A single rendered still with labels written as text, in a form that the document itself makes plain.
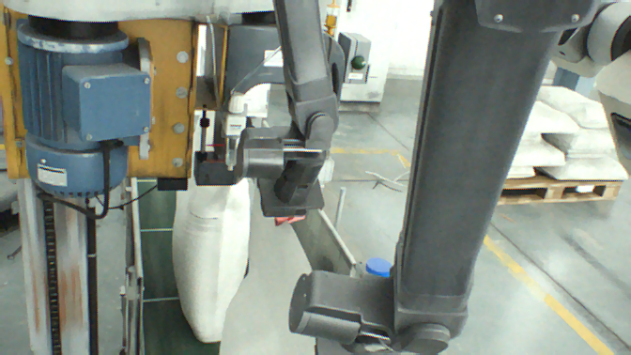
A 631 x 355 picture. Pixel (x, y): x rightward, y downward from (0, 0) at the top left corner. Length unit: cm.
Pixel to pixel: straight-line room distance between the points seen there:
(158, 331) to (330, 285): 127
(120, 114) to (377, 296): 46
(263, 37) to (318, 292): 65
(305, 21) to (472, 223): 42
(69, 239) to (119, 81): 55
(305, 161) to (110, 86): 28
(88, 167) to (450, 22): 73
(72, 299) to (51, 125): 56
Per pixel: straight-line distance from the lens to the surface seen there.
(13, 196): 293
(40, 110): 89
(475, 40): 26
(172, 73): 107
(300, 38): 73
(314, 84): 75
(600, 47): 89
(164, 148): 112
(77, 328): 142
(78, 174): 91
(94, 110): 80
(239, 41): 107
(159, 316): 181
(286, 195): 86
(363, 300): 52
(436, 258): 42
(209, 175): 115
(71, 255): 130
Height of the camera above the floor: 153
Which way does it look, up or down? 24 degrees down
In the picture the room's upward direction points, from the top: 9 degrees clockwise
